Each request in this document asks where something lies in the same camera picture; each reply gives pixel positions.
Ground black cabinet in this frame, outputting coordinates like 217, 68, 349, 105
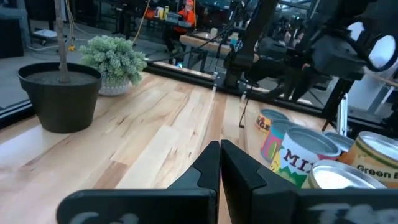
0, 18, 25, 60

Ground white textured small pot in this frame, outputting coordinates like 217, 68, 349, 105
98, 76, 131, 96

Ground yellow hanging cable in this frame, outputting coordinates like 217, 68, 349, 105
133, 0, 152, 44

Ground wooden desk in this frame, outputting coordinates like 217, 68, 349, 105
179, 33, 233, 73

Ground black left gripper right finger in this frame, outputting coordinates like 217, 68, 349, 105
220, 139, 398, 224

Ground yellow bottles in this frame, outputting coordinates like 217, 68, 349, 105
154, 5, 170, 21

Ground green artificial succulent plant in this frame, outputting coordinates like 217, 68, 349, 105
78, 35, 148, 86

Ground mixed vegetables can white label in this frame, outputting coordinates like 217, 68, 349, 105
269, 126, 342, 189

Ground short can yellow red label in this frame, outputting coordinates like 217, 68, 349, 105
254, 108, 290, 135

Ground white metal post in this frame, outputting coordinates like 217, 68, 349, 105
337, 93, 349, 137

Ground person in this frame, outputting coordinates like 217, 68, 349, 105
167, 0, 197, 54

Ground green beans can tan label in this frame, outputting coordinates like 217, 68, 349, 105
338, 131, 398, 189

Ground peas can green label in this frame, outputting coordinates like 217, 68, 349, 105
300, 159, 388, 190

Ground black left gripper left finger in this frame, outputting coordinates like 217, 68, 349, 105
56, 141, 221, 224

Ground black plant pot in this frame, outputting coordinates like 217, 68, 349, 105
17, 62, 103, 134

